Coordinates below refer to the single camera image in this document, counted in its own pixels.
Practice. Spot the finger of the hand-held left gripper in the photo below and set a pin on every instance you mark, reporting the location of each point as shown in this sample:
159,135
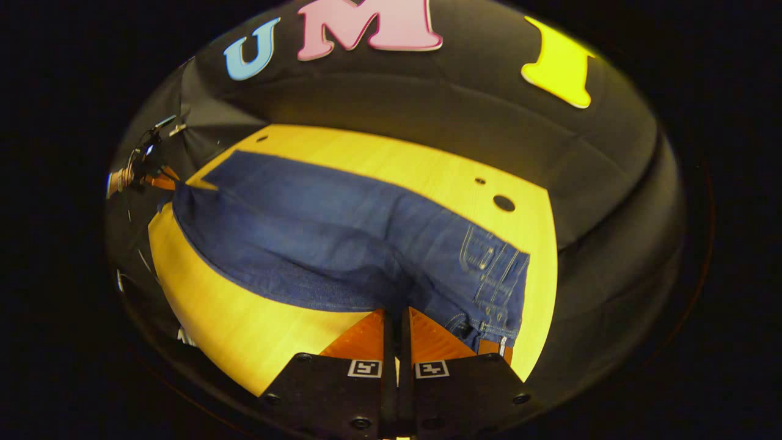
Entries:
160,181

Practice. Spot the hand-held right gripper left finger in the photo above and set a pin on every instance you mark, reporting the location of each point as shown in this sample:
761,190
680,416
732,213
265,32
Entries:
390,391

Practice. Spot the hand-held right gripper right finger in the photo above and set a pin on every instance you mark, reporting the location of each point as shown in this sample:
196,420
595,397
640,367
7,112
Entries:
405,391

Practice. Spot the blue denim jeans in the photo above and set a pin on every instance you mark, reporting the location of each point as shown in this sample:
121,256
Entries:
342,238

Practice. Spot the black backdrop cloth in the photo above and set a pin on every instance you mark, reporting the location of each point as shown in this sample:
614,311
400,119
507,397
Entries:
427,91

